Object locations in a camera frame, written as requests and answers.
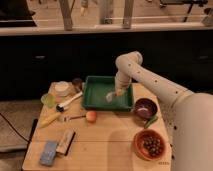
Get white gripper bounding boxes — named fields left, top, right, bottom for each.
left=115, top=76, right=131, bottom=96

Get light grey towel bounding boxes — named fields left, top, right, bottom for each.
left=106, top=92, right=116, bottom=102

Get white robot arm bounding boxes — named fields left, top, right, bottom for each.
left=115, top=51, right=213, bottom=171

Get green plastic tray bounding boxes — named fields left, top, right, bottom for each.
left=82, top=76, right=134, bottom=112

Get dark purple bowl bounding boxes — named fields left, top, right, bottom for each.
left=133, top=98, right=158, bottom=120

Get orange peach fruit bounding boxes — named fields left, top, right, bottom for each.
left=86, top=111, right=97, bottom=122

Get white round container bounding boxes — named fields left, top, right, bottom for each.
left=54, top=81, right=70, bottom=97

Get small metal fork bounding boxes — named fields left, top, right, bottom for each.
left=62, top=115, right=86, bottom=122

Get orange bowl with nuts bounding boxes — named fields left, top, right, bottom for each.
left=132, top=129, right=166, bottom=161

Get green plastic cup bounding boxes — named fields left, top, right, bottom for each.
left=41, top=93, right=55, bottom=108

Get wooden block brush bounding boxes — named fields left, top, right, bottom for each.
left=56, top=130, right=75, bottom=155

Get yellow banana toy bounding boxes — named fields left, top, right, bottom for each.
left=39, top=113, right=60, bottom=128

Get blue sponge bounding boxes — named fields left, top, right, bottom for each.
left=39, top=141, right=58, bottom=166

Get white handled black brush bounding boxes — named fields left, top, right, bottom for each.
left=56, top=92, right=83, bottom=112

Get black cable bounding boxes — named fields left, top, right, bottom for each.
left=0, top=112, right=30, bottom=144

